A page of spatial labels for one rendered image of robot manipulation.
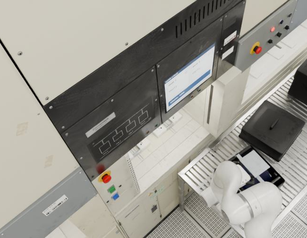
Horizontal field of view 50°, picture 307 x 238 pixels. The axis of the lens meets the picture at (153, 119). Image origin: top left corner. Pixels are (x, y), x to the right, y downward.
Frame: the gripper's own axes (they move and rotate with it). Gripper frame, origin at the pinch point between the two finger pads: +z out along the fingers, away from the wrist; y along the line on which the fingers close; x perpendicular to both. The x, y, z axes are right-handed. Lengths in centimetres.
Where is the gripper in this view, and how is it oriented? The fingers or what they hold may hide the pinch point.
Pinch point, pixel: (251, 166)
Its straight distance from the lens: 180.2
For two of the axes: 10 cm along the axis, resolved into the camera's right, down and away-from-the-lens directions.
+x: -0.8, -5.3, -8.4
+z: 8.3, -5.1, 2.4
